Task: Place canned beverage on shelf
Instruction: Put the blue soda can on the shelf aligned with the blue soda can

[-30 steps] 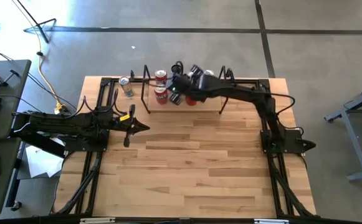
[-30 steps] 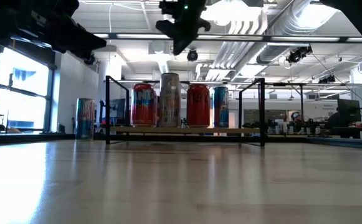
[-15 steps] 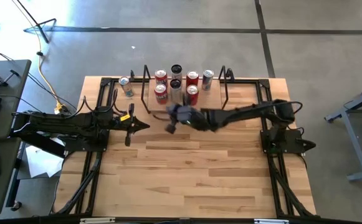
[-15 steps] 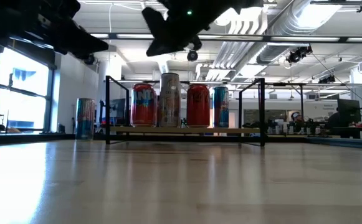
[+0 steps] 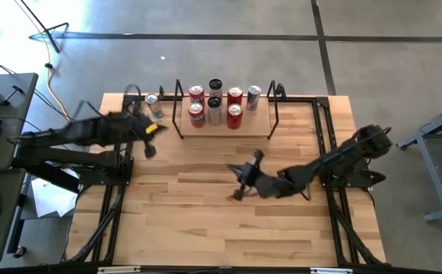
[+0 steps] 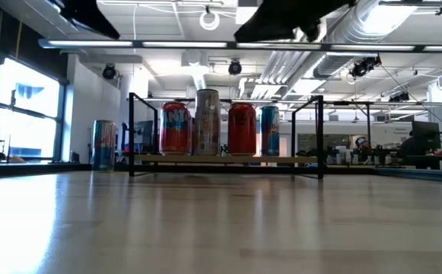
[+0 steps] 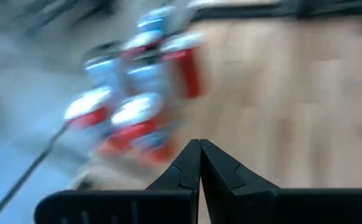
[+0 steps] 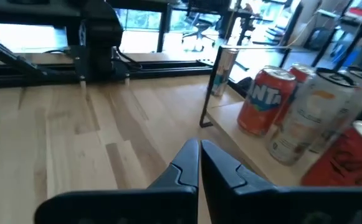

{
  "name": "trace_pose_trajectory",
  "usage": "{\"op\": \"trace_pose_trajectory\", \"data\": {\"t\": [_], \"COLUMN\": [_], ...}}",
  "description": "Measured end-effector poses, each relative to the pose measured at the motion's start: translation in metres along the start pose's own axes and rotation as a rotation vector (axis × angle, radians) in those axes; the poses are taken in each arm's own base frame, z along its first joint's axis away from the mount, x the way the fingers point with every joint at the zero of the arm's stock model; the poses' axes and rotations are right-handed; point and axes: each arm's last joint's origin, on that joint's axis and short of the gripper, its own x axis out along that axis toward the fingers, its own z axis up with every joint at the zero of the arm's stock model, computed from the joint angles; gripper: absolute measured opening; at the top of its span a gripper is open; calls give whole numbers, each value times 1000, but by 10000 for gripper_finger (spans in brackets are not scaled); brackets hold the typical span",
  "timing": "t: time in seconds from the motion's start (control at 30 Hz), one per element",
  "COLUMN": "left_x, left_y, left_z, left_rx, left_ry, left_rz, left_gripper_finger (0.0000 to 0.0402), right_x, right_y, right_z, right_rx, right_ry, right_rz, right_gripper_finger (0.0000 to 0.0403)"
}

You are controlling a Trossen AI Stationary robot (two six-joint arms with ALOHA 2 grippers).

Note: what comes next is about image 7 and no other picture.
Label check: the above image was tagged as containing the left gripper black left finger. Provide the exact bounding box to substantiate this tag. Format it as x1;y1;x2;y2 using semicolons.
34;139;202;224

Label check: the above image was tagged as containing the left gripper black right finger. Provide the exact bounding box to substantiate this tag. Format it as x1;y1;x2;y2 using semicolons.
200;139;362;224

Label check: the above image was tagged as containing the white Celsius can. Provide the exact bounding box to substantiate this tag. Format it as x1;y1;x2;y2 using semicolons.
124;58;168;96
83;42;122;91

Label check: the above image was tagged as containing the black metal shelf end frame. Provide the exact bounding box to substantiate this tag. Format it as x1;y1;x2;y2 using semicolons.
0;121;72;224

